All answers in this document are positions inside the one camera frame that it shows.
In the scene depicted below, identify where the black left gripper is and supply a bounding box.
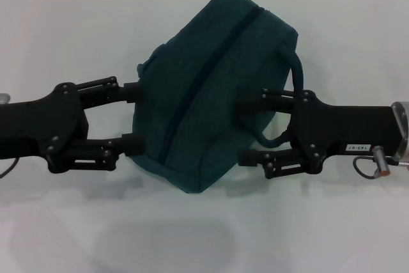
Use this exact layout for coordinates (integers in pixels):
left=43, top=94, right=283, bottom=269
left=0, top=75, right=146, bottom=175

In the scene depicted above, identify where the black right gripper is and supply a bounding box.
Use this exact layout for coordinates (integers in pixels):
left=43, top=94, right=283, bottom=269
left=236, top=87, right=404, bottom=180

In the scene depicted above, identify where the dark teal fabric lunch bag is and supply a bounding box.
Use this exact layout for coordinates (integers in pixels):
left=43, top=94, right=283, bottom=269
left=132, top=0, right=304, bottom=195

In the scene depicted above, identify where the right gripper cable with plug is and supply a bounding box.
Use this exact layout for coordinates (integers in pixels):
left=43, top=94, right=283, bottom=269
left=352, top=146, right=409, bottom=180

